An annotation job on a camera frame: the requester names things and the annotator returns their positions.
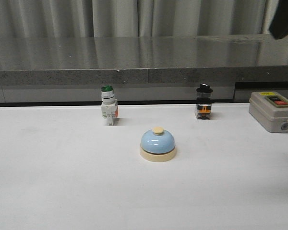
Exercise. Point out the blue desk bell cream base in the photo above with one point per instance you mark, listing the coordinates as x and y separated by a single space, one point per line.
157 145

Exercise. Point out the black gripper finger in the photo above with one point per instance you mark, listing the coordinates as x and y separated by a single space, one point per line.
279 25

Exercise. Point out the grey stone counter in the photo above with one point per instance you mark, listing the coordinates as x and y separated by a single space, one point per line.
141 69

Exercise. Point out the black rotary selector switch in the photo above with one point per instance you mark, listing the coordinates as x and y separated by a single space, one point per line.
203 102

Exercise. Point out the grey push button switch box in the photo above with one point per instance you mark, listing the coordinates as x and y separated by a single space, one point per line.
270 109

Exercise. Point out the green pushbutton switch white body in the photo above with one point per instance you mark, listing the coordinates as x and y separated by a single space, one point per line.
109 106

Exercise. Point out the grey curtain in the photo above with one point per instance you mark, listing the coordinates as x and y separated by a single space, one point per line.
134 18

